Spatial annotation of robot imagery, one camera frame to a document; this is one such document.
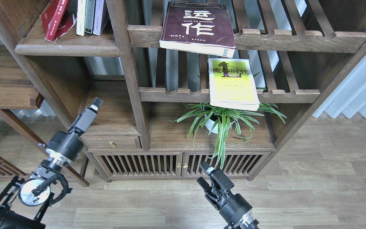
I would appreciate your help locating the maroon book white characters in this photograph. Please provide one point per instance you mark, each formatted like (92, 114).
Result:
(198, 27)

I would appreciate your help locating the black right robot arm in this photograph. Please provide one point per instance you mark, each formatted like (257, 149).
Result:
(233, 208)

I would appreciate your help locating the red leaning book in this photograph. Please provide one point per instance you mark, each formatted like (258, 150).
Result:
(56, 20)

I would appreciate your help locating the white pleated curtain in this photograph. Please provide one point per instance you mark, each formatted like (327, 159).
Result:
(349, 97)

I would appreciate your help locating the wooden side table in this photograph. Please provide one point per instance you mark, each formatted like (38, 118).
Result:
(20, 136)

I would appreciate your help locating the right slatted cabinet door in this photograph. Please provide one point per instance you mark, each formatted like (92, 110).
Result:
(237, 164)

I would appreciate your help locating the small wooden drawer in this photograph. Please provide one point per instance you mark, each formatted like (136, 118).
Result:
(102, 142)

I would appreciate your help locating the slatted cabinet door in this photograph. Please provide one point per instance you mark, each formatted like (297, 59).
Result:
(140, 165)
(237, 164)

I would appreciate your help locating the left slatted cabinet door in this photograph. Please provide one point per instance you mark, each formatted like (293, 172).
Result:
(140, 165)

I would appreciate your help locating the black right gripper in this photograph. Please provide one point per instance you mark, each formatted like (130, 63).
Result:
(234, 209)

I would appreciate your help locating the dark wooden bookshelf cabinet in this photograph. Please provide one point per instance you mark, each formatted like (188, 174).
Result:
(303, 59)

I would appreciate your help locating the lavender spine book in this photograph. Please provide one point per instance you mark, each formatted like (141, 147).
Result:
(101, 17)

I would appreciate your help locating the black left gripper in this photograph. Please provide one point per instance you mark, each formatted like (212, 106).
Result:
(65, 146)

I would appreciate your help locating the yellow green cover book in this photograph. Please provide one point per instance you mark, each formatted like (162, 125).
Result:
(231, 84)

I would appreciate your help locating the dark green spine book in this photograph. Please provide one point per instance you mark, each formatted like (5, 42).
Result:
(89, 17)

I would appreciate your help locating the green spider plant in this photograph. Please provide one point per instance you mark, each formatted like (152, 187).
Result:
(243, 122)

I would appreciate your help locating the white plant pot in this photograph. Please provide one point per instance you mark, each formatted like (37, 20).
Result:
(213, 121)

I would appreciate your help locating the white spine book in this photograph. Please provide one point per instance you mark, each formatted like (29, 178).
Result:
(80, 17)

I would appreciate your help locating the brass drawer knob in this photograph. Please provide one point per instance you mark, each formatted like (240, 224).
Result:
(112, 144)

